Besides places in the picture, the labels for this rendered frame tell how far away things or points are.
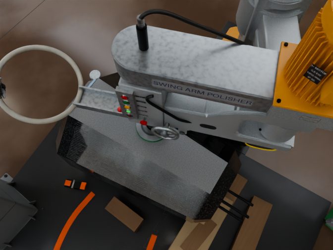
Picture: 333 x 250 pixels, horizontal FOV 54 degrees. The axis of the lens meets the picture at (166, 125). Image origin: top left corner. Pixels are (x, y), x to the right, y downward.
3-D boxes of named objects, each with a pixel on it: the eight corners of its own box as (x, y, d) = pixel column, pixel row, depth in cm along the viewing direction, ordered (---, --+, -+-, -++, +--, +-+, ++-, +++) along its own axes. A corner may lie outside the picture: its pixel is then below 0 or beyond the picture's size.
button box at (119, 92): (139, 115, 167) (134, 89, 141) (138, 119, 167) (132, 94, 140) (124, 111, 168) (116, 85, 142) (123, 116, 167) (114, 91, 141)
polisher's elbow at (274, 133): (255, 107, 167) (266, 90, 149) (293, 108, 167) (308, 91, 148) (258, 143, 160) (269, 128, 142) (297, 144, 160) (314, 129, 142)
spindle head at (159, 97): (199, 102, 185) (209, 58, 143) (192, 137, 177) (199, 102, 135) (139, 89, 188) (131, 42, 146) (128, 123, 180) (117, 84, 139)
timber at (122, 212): (107, 210, 266) (104, 208, 255) (116, 198, 270) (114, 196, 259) (135, 232, 260) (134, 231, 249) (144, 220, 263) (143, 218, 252)
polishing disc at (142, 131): (176, 119, 207) (176, 119, 205) (158, 147, 200) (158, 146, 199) (147, 104, 211) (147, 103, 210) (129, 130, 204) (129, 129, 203)
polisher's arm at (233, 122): (285, 125, 183) (324, 83, 138) (281, 163, 175) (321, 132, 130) (159, 97, 190) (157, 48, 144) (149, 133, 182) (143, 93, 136)
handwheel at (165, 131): (182, 126, 176) (183, 115, 162) (178, 143, 173) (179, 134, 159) (155, 120, 178) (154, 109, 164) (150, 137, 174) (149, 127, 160)
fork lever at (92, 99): (194, 106, 188) (195, 102, 183) (188, 136, 181) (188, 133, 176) (83, 84, 197) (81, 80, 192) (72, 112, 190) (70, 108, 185)
